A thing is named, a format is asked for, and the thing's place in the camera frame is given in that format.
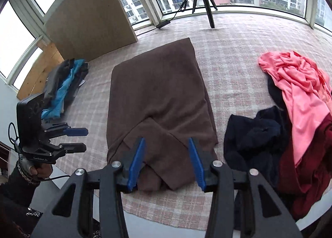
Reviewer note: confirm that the folded grey garment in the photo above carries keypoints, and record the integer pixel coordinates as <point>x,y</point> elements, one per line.
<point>55,79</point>

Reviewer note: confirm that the pine wooden board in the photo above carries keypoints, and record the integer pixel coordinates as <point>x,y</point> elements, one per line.
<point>41,71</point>

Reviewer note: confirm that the person's dark knit clothing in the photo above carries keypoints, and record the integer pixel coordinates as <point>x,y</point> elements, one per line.
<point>18,222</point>

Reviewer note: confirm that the navy garment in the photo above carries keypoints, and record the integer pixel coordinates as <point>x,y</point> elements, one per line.
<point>249,139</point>

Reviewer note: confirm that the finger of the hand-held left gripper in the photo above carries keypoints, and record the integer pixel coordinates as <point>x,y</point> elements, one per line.
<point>75,148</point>
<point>76,131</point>

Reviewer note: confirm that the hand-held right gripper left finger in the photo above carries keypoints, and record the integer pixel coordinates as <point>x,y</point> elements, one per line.
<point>136,162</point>

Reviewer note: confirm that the pink garment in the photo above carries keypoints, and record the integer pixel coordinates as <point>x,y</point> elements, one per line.
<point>298,90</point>

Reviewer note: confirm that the pink plaid table cloth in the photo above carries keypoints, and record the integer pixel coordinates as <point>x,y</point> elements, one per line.
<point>233,53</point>

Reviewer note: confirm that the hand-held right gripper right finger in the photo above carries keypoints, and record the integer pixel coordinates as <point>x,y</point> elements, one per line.
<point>195,162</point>

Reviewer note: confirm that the person's left forearm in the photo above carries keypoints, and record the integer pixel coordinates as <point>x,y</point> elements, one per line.
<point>15,188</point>

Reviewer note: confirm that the dark red garment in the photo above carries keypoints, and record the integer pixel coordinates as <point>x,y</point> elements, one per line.
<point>308,181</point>

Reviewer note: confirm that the person's left hand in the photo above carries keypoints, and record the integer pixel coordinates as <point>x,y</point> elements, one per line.
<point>42,170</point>

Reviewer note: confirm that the folded blue garment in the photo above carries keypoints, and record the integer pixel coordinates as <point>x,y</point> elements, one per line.
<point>62,92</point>

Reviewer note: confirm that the light wooden panel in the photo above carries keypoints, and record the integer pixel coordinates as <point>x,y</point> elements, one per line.
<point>88,17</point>

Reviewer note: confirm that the black garment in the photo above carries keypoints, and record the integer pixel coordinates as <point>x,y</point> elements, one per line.
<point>276,92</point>

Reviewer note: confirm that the brown sweater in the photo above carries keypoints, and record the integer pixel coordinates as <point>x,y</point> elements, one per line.
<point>160,92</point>

